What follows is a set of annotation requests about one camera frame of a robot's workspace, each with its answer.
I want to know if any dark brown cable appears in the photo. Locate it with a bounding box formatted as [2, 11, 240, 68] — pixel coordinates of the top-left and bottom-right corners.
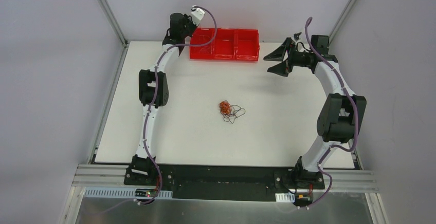
[222, 104, 247, 125]

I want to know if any pink thin cable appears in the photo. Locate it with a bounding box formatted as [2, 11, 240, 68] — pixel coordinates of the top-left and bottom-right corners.
[192, 31, 212, 51]

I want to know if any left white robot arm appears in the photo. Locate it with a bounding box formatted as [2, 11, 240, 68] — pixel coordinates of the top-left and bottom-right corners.
[124, 9, 204, 185]

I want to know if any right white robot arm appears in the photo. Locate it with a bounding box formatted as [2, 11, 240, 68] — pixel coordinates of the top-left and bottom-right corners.
[263, 35, 367, 188]

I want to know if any red three-compartment bin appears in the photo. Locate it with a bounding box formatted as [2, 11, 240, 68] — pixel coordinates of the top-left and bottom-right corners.
[189, 28, 260, 62]

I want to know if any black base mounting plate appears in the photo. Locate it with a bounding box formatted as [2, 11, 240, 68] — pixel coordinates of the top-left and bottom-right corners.
[124, 164, 325, 202]

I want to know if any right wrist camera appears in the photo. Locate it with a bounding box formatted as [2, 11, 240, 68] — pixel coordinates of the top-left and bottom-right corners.
[292, 31, 304, 44]

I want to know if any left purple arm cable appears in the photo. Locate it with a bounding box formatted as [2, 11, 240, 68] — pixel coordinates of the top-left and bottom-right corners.
[134, 6, 218, 206]

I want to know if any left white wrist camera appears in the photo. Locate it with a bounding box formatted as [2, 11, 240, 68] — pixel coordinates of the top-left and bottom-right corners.
[190, 6, 205, 26]

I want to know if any right slotted cable duct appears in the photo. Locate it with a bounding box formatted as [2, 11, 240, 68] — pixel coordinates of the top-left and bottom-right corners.
[275, 193, 295, 203]

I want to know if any slotted cable duct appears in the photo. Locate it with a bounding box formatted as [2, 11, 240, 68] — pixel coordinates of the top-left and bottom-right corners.
[84, 186, 173, 200]
[275, 193, 295, 203]

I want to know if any left slotted cable duct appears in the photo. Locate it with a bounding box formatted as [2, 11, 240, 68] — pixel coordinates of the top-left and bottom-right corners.
[84, 186, 173, 200]

